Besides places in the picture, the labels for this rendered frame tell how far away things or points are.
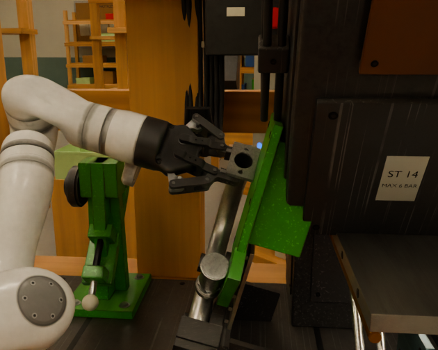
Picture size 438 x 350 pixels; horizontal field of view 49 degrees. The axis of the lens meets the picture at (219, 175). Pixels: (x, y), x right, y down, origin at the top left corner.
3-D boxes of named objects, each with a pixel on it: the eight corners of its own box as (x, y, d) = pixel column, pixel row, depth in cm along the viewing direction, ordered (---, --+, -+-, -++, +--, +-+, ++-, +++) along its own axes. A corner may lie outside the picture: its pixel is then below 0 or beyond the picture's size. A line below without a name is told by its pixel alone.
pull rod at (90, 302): (96, 314, 80) (94, 282, 78) (79, 314, 80) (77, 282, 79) (106, 298, 85) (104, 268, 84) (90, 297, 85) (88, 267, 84)
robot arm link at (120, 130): (151, 143, 79) (116, 132, 79) (151, 101, 69) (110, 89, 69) (133, 189, 74) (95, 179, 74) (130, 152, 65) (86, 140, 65)
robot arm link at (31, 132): (14, 117, 76) (7, 189, 68) (2, 75, 69) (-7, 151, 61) (60, 116, 77) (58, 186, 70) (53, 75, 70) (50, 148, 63)
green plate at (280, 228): (288, 295, 62) (341, 141, 56) (226, 278, 62) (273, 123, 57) (284, 259, 73) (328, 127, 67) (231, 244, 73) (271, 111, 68)
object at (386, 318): (554, 353, 42) (560, 321, 41) (367, 344, 43) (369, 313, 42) (415, 210, 80) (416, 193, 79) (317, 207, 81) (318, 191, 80)
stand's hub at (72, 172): (77, 212, 84) (74, 171, 82) (60, 212, 84) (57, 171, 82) (92, 200, 91) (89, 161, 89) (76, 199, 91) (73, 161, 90)
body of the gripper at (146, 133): (126, 149, 65) (192, 168, 65) (146, 101, 69) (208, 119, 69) (128, 176, 71) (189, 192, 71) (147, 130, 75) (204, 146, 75)
